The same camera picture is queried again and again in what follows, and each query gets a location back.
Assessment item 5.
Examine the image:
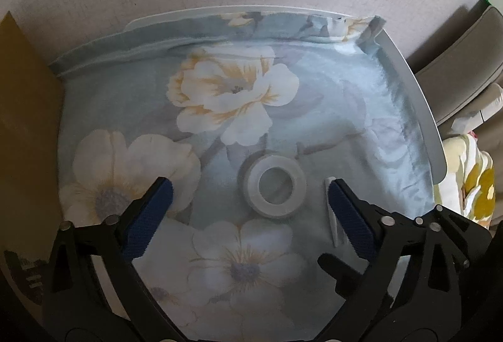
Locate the floral blue cloth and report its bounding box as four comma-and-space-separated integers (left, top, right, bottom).
52, 12, 433, 341

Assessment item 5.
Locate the yellow floral pillow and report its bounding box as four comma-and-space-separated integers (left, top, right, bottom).
434, 134, 496, 229

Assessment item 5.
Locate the grey sofa cushion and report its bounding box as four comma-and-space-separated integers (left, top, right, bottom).
416, 6, 502, 125

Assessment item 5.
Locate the white plastic tray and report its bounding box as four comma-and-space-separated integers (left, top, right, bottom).
124, 5, 447, 185

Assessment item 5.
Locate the brown cardboard box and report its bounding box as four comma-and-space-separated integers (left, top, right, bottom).
1, 14, 64, 259

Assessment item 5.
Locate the white tape roll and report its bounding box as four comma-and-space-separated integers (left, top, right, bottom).
242, 154, 307, 219

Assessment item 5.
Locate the white paper stick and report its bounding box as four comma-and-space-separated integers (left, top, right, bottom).
324, 177, 340, 247

